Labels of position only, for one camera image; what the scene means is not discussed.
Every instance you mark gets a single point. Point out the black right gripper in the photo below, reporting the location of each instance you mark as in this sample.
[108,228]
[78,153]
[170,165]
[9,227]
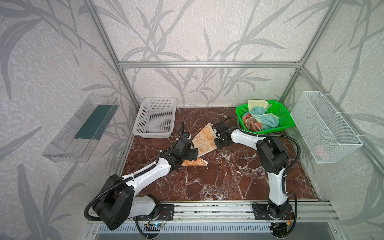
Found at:
[218,141]

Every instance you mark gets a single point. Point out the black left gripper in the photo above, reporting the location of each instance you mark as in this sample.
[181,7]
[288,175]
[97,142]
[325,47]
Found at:
[192,153]

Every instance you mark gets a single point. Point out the orange bunny pattern towel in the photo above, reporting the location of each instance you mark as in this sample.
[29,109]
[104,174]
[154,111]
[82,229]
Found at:
[205,142]

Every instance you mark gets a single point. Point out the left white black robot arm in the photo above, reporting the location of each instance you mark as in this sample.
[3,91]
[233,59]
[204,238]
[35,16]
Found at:
[118,200]

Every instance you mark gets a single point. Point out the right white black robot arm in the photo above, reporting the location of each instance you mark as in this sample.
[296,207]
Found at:
[274,160]

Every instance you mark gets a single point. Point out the brown pink striped towel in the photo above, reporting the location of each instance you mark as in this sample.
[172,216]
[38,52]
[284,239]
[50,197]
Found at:
[251,123]

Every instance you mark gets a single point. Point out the blue yellow towel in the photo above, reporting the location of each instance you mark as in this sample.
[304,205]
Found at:
[258,110]

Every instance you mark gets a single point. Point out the white plastic basket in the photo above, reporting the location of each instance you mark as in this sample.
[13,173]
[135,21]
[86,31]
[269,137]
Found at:
[156,118]

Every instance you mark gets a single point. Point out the green plastic basket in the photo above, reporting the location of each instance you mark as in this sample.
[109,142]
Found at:
[276,108]

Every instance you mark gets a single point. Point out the pink object in wire basket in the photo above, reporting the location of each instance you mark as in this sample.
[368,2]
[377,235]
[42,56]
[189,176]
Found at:
[321,152]

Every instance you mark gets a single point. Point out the white wire mesh basket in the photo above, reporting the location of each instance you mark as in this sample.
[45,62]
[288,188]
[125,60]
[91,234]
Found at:
[321,124]

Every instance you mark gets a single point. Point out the clear acrylic wall shelf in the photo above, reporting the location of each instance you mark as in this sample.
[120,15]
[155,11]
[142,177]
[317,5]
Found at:
[79,137]

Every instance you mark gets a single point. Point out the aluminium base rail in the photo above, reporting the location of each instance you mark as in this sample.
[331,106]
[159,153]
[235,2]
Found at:
[223,217]

